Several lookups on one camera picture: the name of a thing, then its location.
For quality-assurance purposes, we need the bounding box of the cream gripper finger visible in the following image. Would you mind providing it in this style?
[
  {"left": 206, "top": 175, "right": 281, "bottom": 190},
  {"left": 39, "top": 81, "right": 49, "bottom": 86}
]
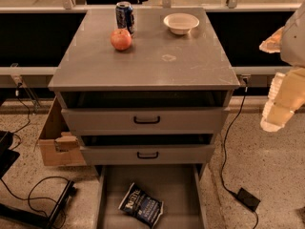
[
  {"left": 259, "top": 27, "right": 284, "bottom": 53},
  {"left": 260, "top": 68, "right": 305, "bottom": 132}
]

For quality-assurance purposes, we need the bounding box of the blue chip bag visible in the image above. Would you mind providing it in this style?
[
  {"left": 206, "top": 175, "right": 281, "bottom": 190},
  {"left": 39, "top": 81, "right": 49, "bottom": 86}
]
[{"left": 118, "top": 183, "right": 164, "bottom": 229}]

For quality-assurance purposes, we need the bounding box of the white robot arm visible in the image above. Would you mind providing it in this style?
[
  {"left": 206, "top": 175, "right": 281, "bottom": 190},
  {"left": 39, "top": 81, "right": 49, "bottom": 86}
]
[{"left": 259, "top": 2, "right": 305, "bottom": 132}]

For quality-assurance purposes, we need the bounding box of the grey top drawer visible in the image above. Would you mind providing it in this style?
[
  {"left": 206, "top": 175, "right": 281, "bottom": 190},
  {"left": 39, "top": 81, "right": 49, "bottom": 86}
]
[{"left": 62, "top": 108, "right": 229, "bottom": 135}]

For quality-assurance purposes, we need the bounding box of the grey drawer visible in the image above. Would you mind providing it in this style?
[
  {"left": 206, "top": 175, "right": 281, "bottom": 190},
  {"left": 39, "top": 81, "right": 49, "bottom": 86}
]
[
  {"left": 62, "top": 108, "right": 229, "bottom": 135},
  {"left": 93, "top": 165, "right": 208, "bottom": 229},
  {"left": 80, "top": 144, "right": 214, "bottom": 165}
]

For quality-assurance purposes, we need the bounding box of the grey middle drawer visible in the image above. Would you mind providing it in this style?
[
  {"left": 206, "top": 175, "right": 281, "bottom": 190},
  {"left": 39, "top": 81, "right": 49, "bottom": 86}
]
[{"left": 80, "top": 144, "right": 214, "bottom": 165}]

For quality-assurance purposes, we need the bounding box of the grey drawer cabinet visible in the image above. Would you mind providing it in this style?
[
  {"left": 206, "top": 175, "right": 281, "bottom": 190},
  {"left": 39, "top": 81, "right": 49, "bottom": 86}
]
[{"left": 48, "top": 7, "right": 241, "bottom": 167}]

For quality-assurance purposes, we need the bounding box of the grey bottom drawer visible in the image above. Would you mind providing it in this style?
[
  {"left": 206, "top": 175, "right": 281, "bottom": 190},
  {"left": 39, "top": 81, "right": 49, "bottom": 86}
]
[{"left": 93, "top": 165, "right": 208, "bottom": 229}]

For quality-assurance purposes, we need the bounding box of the white bowl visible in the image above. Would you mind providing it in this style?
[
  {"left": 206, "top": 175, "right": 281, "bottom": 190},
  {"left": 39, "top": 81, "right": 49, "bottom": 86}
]
[{"left": 163, "top": 13, "right": 199, "bottom": 35}]

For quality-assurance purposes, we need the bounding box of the black power adapter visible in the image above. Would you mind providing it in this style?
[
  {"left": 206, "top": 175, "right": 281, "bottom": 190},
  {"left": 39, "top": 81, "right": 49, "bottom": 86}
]
[{"left": 236, "top": 188, "right": 260, "bottom": 212}]

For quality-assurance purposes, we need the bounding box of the blue soda can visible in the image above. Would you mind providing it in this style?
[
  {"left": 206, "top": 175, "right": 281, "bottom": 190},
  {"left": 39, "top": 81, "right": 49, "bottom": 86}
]
[{"left": 115, "top": 1, "right": 134, "bottom": 35}]

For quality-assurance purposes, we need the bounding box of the red apple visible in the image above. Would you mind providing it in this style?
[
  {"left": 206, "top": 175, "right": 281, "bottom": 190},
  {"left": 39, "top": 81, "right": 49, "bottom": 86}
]
[{"left": 111, "top": 29, "right": 132, "bottom": 51}]

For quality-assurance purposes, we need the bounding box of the brown cardboard box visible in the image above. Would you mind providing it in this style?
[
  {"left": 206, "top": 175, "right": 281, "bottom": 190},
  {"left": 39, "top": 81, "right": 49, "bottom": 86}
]
[{"left": 38, "top": 99, "right": 86, "bottom": 166}]

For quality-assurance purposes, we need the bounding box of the black stand base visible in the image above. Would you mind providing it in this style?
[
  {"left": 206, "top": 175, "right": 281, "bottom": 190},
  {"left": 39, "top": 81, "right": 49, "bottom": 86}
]
[{"left": 0, "top": 178, "right": 76, "bottom": 229}]

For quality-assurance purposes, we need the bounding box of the black floor cable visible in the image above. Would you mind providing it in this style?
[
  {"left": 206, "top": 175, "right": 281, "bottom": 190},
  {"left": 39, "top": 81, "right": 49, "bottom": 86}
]
[{"left": 0, "top": 175, "right": 71, "bottom": 229}]

